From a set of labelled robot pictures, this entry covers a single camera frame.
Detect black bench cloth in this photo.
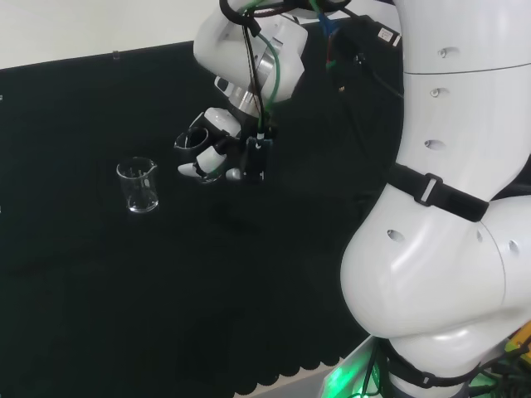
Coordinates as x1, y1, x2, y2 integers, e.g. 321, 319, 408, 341
0, 18, 531, 398

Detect small clear glass beaker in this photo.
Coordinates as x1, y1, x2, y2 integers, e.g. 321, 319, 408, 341
173, 125, 224, 184

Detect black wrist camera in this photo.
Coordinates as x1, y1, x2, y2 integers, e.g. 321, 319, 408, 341
226, 134, 279, 187

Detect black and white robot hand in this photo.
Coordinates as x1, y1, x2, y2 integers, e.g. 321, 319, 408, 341
173, 106, 250, 185

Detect tangled black cables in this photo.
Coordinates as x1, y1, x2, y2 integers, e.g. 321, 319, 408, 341
466, 347, 531, 398

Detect black cable bundle with connectors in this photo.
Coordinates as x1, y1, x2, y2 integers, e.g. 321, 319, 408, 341
309, 0, 406, 101

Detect yellow stop button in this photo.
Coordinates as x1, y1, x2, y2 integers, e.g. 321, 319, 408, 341
503, 318, 531, 358

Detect pale board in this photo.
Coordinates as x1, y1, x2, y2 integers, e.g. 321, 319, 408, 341
319, 332, 399, 398

